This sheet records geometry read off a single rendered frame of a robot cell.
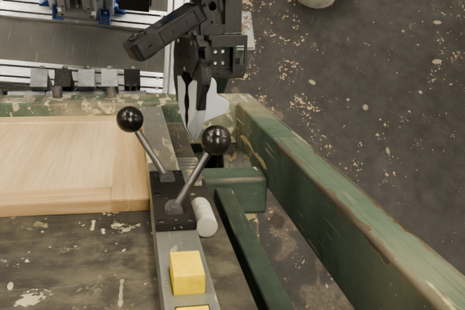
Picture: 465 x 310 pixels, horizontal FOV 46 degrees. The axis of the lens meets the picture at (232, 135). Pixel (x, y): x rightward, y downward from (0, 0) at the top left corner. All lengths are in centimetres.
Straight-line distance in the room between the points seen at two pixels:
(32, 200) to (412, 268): 53
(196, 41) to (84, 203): 29
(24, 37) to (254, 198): 142
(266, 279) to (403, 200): 177
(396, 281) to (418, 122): 207
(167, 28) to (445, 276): 44
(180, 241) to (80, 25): 173
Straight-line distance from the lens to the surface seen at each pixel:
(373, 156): 248
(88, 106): 136
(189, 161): 96
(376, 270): 65
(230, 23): 77
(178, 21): 73
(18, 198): 85
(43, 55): 223
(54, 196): 84
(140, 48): 72
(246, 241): 85
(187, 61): 75
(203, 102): 75
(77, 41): 225
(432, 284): 57
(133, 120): 76
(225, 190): 105
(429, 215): 252
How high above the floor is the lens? 214
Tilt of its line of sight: 67 degrees down
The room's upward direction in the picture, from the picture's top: 25 degrees clockwise
